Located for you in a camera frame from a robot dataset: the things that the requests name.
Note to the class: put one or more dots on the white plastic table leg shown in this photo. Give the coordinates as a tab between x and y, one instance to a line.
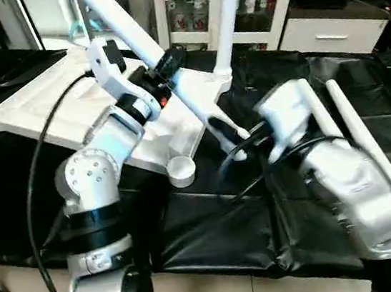
226	19
367	138
121	19
321	111

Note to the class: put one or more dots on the white glass-door cabinet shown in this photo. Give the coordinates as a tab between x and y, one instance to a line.
263	0

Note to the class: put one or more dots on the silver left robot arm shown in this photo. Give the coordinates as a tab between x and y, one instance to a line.
92	181

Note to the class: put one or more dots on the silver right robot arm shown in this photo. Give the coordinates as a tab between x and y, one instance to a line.
360	189

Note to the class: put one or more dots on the white plastic table top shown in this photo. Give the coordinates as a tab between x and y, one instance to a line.
46	108

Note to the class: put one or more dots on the black work mat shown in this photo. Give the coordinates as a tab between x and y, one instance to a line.
214	230

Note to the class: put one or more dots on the white drawer unit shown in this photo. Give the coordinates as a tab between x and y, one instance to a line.
332	34

